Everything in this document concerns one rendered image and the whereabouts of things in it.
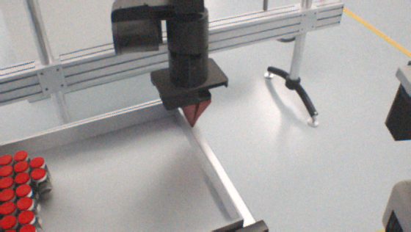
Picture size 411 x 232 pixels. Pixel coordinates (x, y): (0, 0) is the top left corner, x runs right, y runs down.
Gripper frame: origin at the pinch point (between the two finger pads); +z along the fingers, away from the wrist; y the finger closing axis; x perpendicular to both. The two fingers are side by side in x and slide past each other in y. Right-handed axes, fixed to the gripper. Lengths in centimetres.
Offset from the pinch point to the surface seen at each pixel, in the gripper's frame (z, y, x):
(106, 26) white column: 57, -7, -143
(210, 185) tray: 2.3, 1.5, 11.5
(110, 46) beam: 36, -1, -88
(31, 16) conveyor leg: 16, 24, -86
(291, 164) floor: 91, -66, -48
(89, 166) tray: 2.3, 17.3, 1.1
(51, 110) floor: 91, 32, -129
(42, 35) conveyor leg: 24, 23, -86
